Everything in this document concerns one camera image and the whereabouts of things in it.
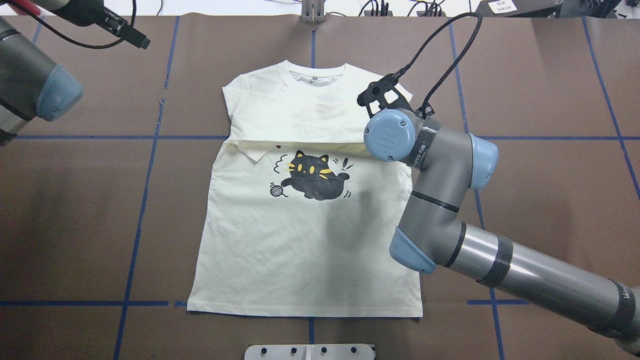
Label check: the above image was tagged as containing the black box with label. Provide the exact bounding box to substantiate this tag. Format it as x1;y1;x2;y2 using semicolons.
475;0;563;18

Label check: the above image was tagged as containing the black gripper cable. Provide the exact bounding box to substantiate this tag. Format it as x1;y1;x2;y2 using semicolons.
10;0;138;50
392;12;484;119

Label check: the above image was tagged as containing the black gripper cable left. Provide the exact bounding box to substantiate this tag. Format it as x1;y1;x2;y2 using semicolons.
10;0;138;50

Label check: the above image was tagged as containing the cream long-sleeve cat T-shirt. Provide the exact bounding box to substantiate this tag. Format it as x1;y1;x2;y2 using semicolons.
187;60;423;318

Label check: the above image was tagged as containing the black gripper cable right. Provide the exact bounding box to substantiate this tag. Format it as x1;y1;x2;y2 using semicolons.
392;12;484;119

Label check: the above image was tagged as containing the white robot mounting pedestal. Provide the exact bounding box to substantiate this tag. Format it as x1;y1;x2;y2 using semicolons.
243;343;377;360

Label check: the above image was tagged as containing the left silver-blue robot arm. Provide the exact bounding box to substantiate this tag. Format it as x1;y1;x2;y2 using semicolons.
0;0;150;146

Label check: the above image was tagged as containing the red cylinder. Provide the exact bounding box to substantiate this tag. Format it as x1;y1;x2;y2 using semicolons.
0;0;41;17

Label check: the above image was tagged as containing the aluminium frame post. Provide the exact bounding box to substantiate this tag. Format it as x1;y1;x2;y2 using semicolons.
300;0;326;24

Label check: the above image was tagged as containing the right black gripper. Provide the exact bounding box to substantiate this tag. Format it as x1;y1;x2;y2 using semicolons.
356;73;414;119

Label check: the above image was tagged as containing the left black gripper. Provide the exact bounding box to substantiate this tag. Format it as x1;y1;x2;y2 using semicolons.
38;0;151;50

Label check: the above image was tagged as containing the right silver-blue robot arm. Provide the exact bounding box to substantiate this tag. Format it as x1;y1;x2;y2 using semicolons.
357;74;640;356

